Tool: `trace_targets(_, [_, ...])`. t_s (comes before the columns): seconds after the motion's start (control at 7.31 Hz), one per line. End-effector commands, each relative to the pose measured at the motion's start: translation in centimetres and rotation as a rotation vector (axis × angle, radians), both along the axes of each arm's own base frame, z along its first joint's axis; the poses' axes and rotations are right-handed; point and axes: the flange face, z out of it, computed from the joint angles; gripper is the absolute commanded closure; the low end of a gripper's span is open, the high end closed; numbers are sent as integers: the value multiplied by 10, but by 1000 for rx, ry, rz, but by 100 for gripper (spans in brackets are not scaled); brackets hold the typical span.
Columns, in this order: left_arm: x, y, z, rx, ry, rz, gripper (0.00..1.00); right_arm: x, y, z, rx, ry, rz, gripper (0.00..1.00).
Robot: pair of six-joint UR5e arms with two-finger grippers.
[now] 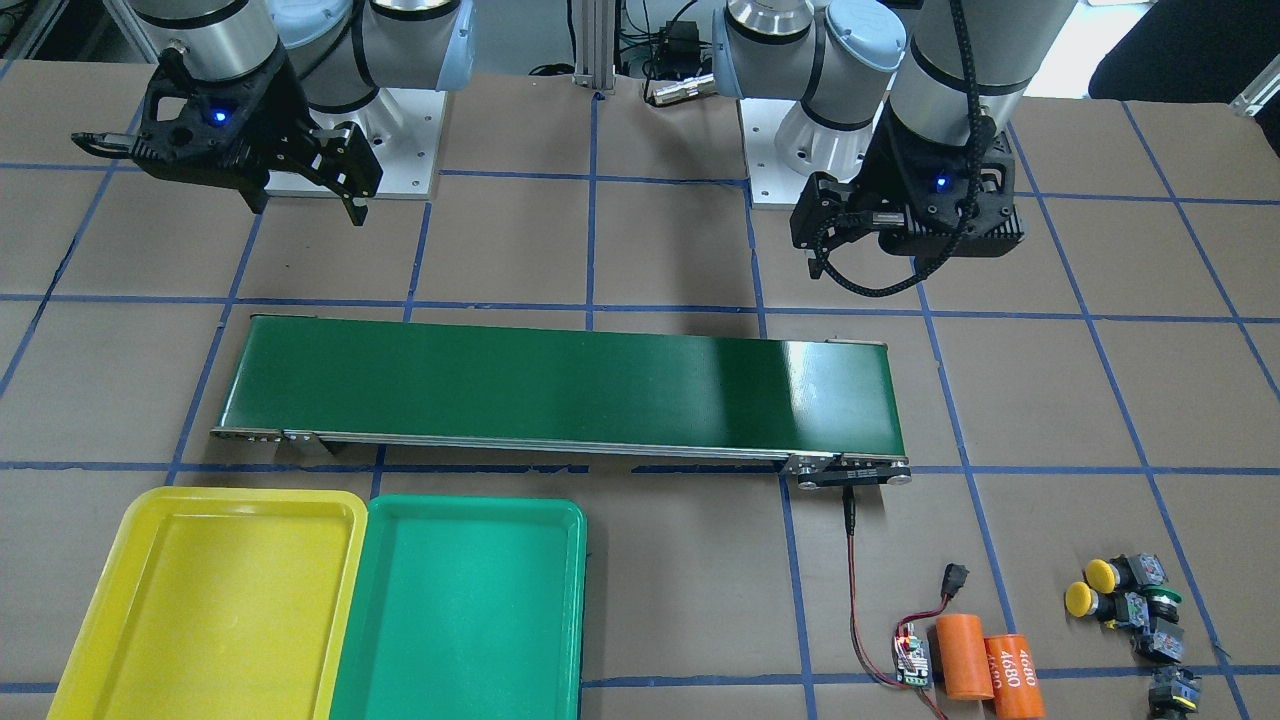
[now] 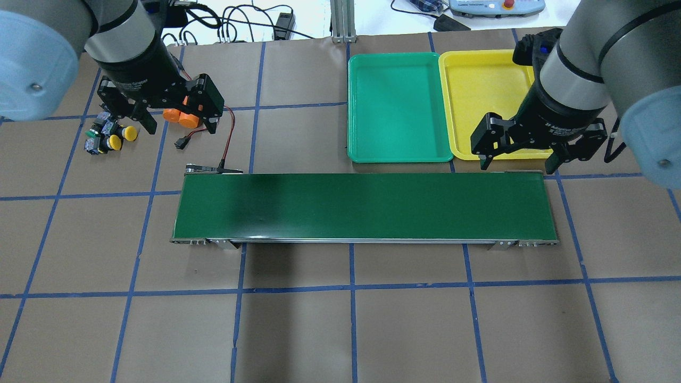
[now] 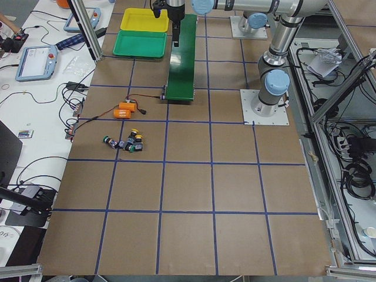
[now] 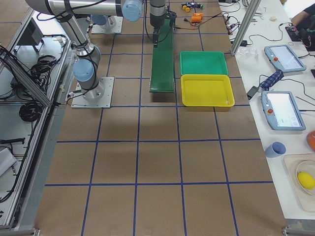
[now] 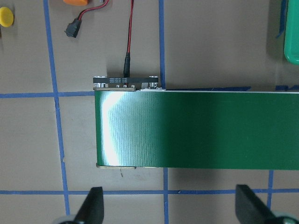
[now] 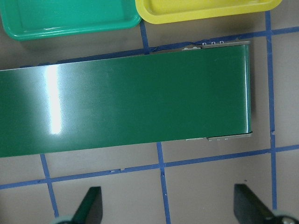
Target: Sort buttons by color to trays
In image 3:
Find clear plastic bag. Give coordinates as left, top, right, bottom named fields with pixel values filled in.
left=63, top=56, right=90, bottom=77

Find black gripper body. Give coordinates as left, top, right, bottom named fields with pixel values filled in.
left=166, top=0, right=185, bottom=24

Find small colourful remote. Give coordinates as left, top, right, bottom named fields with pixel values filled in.
left=17, top=129, right=33, bottom=139

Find plain orange cylinder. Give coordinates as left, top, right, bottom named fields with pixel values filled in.
left=119, top=102, right=137, bottom=112

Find far blue teach pendant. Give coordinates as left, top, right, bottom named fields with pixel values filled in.
left=63, top=7, right=102, bottom=33

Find blue teach pendant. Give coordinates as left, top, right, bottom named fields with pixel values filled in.
left=63, top=7, right=102, bottom=33
left=15, top=45, right=58, bottom=82

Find black power adapter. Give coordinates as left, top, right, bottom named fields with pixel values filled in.
left=95, top=28, right=107, bottom=38

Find yellow plastic tray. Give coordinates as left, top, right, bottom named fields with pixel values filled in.
left=120, top=8, right=169, bottom=32

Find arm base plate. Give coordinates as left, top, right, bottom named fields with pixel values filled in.
left=240, top=89, right=289, bottom=126
left=230, top=16, right=267, bottom=40

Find green conveyor belt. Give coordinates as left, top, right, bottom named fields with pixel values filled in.
left=161, top=14, right=197, bottom=102

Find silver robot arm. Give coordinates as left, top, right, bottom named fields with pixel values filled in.
left=149, top=1, right=267, bottom=47
left=191, top=0, right=327, bottom=117

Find black coiled cables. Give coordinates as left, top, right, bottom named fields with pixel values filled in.
left=340, top=160, right=374, bottom=202

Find yellow push button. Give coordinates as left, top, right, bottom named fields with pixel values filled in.
left=127, top=129, right=139, bottom=142
left=133, top=135, right=143, bottom=145

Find crumpled white paper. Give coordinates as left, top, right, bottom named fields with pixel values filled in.
left=307, top=48, right=342, bottom=78

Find orange cylinder with 4680 print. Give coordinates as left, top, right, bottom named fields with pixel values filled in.
left=113, top=109, right=132, bottom=119

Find green plastic tray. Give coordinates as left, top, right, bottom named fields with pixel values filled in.
left=113, top=31, right=167, bottom=58

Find aluminium frame post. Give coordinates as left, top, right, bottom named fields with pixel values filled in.
left=68, top=0, right=103, bottom=62

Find near blue teach pendant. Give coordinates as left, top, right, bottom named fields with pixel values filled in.
left=15, top=45, right=58, bottom=82

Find red black power cable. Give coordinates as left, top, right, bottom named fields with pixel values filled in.
left=66, top=93, right=166, bottom=139

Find green push button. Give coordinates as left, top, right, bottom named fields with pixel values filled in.
left=103, top=136, right=118, bottom=149
left=125, top=142, right=143, bottom=153

